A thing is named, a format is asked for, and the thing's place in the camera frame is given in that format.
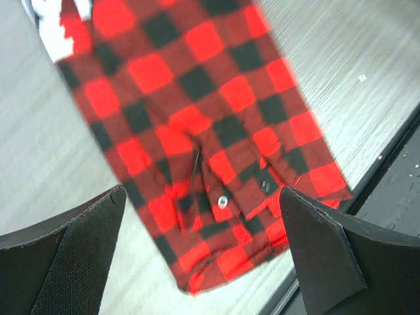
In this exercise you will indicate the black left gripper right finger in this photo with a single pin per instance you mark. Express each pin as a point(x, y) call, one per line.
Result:
point(346, 265)

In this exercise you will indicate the red black plaid shirt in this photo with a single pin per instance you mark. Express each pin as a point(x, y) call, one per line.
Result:
point(200, 118)

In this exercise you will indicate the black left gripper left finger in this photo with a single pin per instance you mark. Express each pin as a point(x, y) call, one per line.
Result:
point(61, 265)

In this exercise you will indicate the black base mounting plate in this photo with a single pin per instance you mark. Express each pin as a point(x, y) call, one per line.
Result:
point(388, 196)

